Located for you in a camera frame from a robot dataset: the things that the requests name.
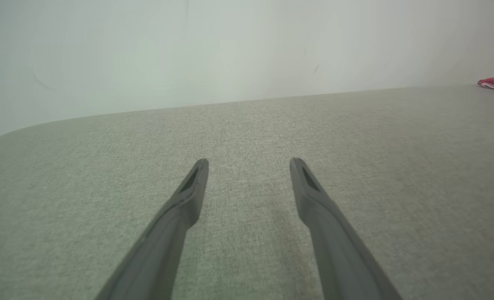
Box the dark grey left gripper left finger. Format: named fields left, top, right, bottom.
left=95, top=158, right=210, bottom=300

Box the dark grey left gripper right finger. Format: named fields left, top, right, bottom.
left=289, top=157, right=404, bottom=300

